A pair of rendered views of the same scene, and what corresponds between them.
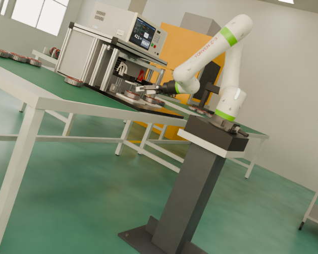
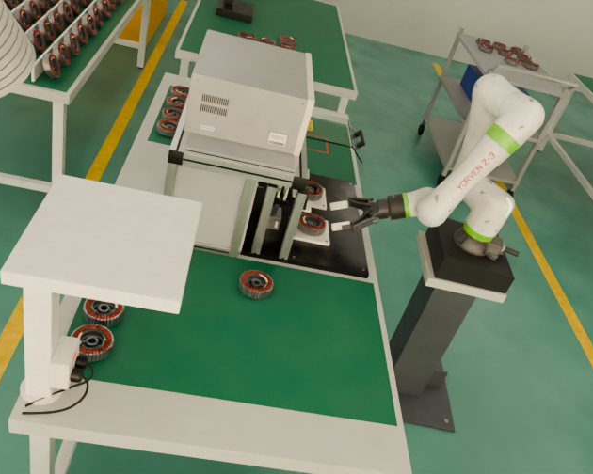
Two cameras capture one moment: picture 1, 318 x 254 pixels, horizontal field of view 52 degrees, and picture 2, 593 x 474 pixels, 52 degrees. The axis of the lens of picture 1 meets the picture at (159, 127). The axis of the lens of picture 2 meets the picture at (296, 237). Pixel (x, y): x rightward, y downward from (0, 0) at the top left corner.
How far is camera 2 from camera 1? 1.96 m
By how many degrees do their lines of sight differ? 44
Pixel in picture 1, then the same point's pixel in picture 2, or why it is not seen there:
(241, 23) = (534, 127)
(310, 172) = (372, 12)
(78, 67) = (218, 229)
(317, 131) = not seen: outside the picture
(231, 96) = (500, 215)
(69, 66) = not seen: hidden behind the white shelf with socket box
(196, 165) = (447, 305)
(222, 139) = (499, 282)
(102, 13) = (220, 101)
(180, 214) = (427, 356)
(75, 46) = (197, 194)
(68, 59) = not seen: hidden behind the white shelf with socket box
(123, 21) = (280, 117)
